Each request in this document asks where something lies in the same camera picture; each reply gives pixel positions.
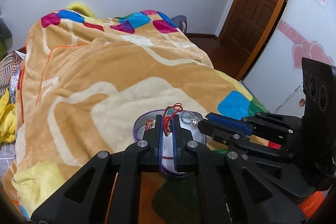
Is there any red beaded bracelet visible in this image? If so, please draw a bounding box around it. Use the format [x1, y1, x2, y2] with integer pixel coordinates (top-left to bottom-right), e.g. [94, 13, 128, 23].
[162, 102, 184, 138]

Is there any purple heart-shaped tin box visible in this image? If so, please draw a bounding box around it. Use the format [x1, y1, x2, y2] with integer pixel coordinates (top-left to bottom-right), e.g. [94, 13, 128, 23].
[133, 107, 207, 178]

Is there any colourful patchwork fleece blanket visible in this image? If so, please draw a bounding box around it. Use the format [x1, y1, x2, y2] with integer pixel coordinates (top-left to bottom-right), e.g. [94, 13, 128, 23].
[1, 9, 265, 218]

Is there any white wardrobe sliding door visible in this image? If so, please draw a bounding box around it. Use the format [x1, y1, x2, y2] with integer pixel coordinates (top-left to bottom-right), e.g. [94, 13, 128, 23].
[243, 0, 335, 113]

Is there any dark bag behind bed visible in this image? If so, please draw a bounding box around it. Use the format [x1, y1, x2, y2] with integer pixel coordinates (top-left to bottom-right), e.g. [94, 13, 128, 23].
[171, 15, 187, 34]

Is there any brown wooden door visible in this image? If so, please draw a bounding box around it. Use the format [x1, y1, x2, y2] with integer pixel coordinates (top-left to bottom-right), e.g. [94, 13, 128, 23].
[218, 0, 278, 78]

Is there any yellow cloth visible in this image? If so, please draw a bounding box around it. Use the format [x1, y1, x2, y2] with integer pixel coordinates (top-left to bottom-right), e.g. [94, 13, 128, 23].
[0, 89, 16, 144]

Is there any yellow curved bed headboard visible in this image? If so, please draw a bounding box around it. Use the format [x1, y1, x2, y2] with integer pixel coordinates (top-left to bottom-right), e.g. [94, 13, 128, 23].
[67, 3, 96, 18]

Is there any striped patterned cloth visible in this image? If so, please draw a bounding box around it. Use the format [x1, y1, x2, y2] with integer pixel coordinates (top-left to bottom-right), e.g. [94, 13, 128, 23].
[1, 51, 26, 103]

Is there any silver ring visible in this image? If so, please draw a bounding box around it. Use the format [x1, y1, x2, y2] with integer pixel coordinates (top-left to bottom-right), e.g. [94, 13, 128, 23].
[180, 110, 196, 125]

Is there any braided red yellow bracelet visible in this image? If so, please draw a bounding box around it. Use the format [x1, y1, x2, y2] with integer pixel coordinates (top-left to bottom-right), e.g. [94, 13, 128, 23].
[144, 118, 156, 131]

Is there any black camera box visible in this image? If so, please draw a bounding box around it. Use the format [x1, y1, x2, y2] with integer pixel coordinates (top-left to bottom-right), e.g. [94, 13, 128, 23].
[302, 57, 335, 121]

